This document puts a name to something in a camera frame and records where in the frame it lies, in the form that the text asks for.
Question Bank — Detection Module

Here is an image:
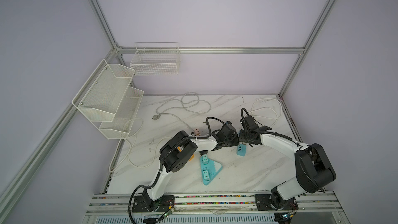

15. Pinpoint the blue power strip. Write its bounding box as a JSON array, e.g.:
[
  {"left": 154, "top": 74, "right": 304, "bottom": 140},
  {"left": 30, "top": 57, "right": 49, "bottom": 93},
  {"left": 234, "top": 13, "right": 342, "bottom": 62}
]
[{"left": 236, "top": 144, "right": 247, "bottom": 157}]

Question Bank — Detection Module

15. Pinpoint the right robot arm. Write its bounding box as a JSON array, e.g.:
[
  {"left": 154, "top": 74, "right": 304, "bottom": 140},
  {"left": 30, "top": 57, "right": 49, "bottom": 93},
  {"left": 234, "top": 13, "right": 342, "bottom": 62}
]
[{"left": 239, "top": 108, "right": 336, "bottom": 210}]

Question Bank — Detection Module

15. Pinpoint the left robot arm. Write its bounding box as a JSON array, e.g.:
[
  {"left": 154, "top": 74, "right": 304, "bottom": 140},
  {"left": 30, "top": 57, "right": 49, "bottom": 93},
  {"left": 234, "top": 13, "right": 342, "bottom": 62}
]
[{"left": 127, "top": 117, "right": 239, "bottom": 224}]

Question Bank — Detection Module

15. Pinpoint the upper teal plug on triangle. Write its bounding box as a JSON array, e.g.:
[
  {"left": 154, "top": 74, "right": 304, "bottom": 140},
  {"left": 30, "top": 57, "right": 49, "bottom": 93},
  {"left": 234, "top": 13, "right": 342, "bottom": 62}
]
[{"left": 202, "top": 155, "right": 208, "bottom": 164}]

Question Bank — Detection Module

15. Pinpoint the teal plug on triangle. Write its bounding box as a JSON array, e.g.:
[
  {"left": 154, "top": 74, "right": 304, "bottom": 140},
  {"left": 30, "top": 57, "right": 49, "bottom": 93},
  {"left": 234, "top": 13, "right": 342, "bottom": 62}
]
[
  {"left": 202, "top": 170, "right": 210, "bottom": 181},
  {"left": 202, "top": 155, "right": 208, "bottom": 164}
]

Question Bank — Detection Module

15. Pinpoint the lower teal plug on triangle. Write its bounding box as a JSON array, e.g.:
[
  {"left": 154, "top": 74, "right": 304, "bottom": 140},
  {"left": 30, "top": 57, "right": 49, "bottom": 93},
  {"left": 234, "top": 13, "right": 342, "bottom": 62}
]
[{"left": 202, "top": 170, "right": 210, "bottom": 181}]

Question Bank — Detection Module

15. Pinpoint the teal triangular power strip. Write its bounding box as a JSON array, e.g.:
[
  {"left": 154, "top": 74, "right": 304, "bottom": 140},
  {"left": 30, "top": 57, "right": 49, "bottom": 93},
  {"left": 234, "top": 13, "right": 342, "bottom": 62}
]
[{"left": 200, "top": 156, "right": 223, "bottom": 186}]

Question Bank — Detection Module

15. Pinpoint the lower white mesh shelf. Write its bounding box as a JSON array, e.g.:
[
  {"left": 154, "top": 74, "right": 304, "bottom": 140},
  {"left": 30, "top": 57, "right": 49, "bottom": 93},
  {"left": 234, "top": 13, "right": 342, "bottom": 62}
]
[{"left": 99, "top": 87, "right": 144, "bottom": 140}]

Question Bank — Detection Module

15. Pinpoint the white mesh shelf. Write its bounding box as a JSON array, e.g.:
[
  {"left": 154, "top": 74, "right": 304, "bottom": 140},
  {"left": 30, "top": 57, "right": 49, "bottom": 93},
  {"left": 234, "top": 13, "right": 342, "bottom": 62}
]
[
  {"left": 99, "top": 87, "right": 144, "bottom": 140},
  {"left": 72, "top": 60, "right": 135, "bottom": 122}
]

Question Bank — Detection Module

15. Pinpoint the upper white mesh shelf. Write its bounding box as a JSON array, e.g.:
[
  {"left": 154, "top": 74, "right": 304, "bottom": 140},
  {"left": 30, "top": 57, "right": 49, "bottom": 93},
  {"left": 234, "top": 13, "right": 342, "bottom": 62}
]
[{"left": 72, "top": 60, "right": 135, "bottom": 122}]

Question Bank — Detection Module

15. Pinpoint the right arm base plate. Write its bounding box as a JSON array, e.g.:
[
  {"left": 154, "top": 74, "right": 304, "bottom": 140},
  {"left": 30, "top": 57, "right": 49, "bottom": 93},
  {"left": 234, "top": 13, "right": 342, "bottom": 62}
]
[{"left": 255, "top": 194, "right": 299, "bottom": 211}]

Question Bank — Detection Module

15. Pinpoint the grey cable of black strip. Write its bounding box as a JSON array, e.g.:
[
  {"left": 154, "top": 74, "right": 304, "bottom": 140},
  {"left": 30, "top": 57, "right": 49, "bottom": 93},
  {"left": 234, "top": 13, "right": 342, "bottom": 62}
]
[{"left": 152, "top": 91, "right": 212, "bottom": 134}]

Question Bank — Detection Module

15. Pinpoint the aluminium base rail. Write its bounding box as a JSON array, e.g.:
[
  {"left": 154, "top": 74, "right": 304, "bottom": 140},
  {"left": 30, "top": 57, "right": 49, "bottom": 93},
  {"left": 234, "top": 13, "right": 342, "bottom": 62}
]
[{"left": 86, "top": 191, "right": 344, "bottom": 216}]

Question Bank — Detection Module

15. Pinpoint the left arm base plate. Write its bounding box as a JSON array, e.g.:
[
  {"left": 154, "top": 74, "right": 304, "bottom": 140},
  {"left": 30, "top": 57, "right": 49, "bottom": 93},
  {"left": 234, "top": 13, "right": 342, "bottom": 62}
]
[{"left": 131, "top": 195, "right": 175, "bottom": 213}]

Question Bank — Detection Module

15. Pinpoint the white wire basket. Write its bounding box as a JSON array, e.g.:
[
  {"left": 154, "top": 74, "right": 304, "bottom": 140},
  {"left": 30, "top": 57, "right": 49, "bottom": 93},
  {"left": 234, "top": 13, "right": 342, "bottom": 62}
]
[{"left": 130, "top": 42, "right": 180, "bottom": 76}]

